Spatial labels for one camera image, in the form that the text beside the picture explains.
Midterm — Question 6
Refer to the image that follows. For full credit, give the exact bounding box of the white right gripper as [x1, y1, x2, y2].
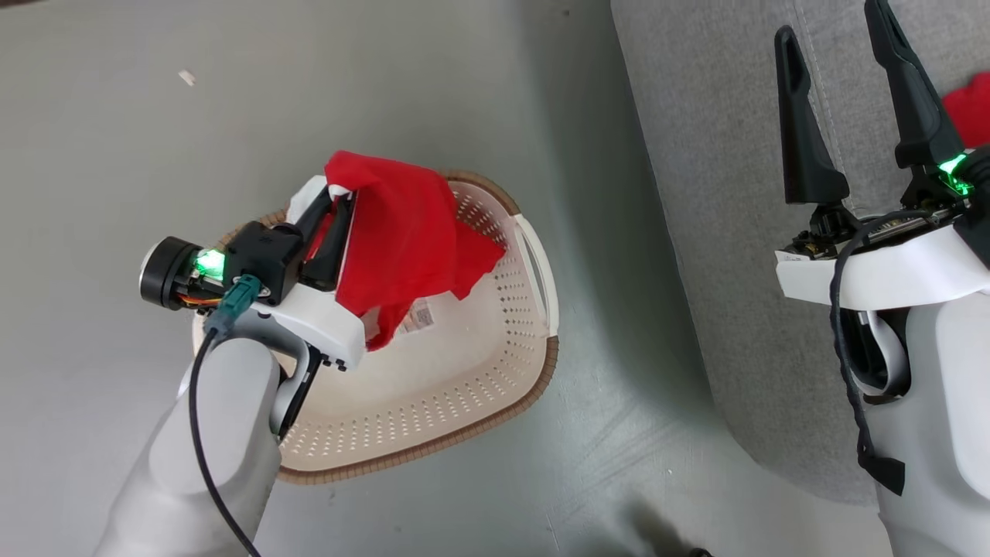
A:
[775, 0, 990, 313]

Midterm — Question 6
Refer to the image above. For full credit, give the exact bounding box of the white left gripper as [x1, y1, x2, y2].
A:
[249, 176, 366, 371]

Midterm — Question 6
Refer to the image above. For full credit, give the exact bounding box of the red cloth garment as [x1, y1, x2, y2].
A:
[941, 71, 990, 150]
[308, 150, 508, 352]

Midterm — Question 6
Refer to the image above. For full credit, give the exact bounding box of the grey fabric sofa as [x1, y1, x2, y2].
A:
[610, 0, 990, 505]

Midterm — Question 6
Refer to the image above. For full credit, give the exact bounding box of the cream perforated laundry basket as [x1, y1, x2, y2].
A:
[191, 169, 560, 486]

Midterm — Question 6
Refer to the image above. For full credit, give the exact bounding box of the teal left camera plug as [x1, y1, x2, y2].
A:
[204, 274, 265, 338]

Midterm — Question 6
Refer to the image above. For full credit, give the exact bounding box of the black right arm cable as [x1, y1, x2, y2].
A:
[828, 208, 941, 497]

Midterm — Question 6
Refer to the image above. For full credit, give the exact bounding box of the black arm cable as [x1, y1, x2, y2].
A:
[828, 208, 941, 497]
[188, 328, 264, 557]

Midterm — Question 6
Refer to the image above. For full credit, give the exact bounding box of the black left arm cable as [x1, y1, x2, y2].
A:
[188, 328, 264, 557]

